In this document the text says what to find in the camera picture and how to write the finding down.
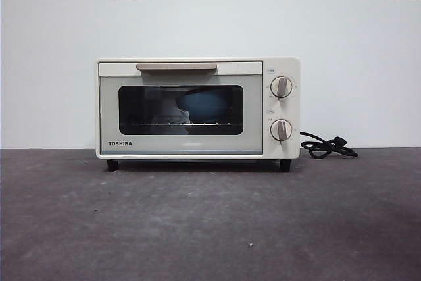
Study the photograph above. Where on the blue bowl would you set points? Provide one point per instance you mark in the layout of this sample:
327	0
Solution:
207	106

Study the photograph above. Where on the cream toaster oven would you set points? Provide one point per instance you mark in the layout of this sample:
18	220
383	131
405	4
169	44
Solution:
283	149

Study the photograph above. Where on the beige timer knob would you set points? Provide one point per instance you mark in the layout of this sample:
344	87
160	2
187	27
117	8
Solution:
281	129

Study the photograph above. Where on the beige temperature knob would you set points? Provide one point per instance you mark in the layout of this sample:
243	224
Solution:
281	87

